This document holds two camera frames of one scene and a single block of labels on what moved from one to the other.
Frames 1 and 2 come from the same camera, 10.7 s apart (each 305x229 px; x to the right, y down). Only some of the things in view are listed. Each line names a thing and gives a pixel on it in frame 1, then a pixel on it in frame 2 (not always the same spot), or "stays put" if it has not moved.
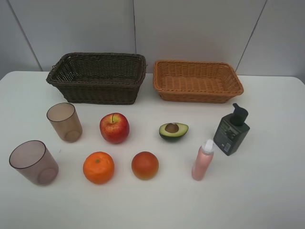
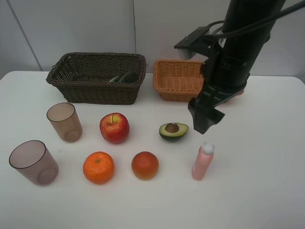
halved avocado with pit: x=172 y=131 stays put
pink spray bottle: x=202 y=160 stays put
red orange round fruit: x=145 y=165 stays put
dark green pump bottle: x=232 y=131 to x=128 y=78
